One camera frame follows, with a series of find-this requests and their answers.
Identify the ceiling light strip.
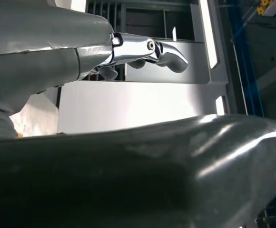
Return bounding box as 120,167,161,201
198,0,218,69

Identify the blue steel beam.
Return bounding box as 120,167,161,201
227,0,266,118

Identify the yellow overhead fitting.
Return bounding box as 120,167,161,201
257,0,275,16

